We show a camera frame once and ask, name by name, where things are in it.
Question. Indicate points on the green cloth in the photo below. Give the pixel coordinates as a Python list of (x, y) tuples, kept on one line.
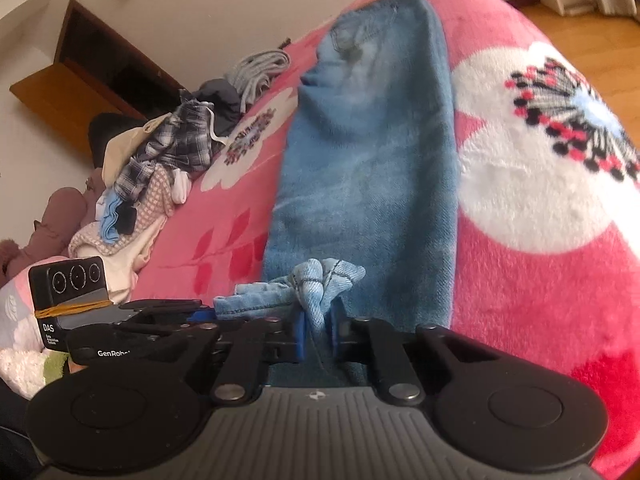
[(55, 367)]

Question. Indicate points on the dark navy garment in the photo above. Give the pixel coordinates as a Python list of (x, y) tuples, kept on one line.
[(220, 97)]

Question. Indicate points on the grey knit sweater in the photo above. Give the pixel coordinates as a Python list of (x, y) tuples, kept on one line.
[(255, 67)]

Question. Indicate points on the light blue cloth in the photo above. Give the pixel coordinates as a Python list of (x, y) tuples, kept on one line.
[(110, 220)]

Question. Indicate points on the plaid shirt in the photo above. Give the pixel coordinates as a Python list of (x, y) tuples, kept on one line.
[(180, 140)]

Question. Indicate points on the dusty pink jacket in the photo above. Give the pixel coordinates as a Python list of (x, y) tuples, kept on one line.
[(55, 220)]

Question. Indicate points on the pink checkered garment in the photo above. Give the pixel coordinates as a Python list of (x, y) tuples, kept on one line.
[(155, 195)]

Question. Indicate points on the white cabinet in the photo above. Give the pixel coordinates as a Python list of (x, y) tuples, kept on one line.
[(22, 5)]

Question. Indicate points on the beige garment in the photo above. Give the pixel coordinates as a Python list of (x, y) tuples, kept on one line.
[(122, 152)]

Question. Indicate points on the wooden cabinet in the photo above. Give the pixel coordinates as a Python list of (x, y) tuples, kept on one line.
[(100, 65)]

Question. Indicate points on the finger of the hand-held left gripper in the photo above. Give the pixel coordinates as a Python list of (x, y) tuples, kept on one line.
[(202, 316), (160, 305)]

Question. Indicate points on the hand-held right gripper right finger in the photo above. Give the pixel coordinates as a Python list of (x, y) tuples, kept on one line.
[(337, 342)]

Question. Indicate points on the blue jeans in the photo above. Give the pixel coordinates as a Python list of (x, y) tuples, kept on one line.
[(370, 170)]

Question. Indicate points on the pink floral blanket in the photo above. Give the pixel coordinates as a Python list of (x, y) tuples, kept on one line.
[(525, 300)]

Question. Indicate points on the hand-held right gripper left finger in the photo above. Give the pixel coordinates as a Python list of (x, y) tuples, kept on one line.
[(299, 340)]

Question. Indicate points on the black object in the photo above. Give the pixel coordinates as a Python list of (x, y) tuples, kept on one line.
[(102, 132)]

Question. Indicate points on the black sock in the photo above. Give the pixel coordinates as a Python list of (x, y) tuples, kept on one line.
[(127, 220)]

